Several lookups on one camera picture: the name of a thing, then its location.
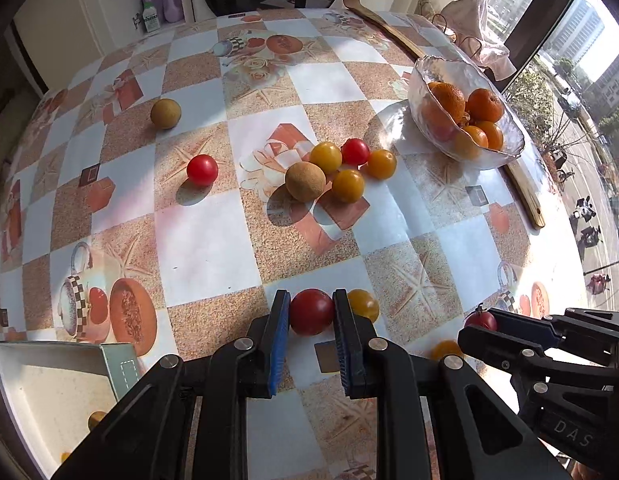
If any pale pink towel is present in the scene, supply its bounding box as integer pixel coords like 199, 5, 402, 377
439, 0, 517, 81

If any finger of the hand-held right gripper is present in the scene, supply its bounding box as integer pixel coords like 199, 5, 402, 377
489, 307, 619, 366
458, 326, 610, 386

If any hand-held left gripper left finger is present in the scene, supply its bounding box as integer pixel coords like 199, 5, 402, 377
52, 290, 292, 480

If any white cabinet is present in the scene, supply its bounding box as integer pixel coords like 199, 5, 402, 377
12, 0, 145, 96

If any clear glass bowl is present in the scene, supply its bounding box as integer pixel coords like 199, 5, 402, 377
407, 55, 526, 170

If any wooden back scratcher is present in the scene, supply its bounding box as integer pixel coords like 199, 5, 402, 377
342, 0, 546, 230

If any orange mandarin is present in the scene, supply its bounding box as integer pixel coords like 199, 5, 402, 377
466, 88, 505, 124
454, 125, 489, 160
423, 81, 467, 126
477, 121, 505, 152

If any white tray with grey rim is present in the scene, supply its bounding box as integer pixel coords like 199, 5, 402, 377
0, 341, 142, 480

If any black window frame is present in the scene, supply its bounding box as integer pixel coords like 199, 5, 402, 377
499, 0, 585, 93

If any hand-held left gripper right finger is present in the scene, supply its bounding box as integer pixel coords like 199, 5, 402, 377
332, 288, 573, 480

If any red cherry tomato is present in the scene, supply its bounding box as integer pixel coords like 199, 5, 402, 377
186, 154, 219, 187
289, 288, 336, 337
464, 310, 498, 332
341, 138, 371, 167

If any brown longan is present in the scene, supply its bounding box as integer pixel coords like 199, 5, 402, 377
284, 161, 327, 202
150, 98, 182, 130

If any checkered printed tablecloth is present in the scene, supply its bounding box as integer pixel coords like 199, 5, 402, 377
0, 7, 590, 480

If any white bottle with green label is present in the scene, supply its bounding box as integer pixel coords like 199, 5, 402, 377
140, 1, 161, 35

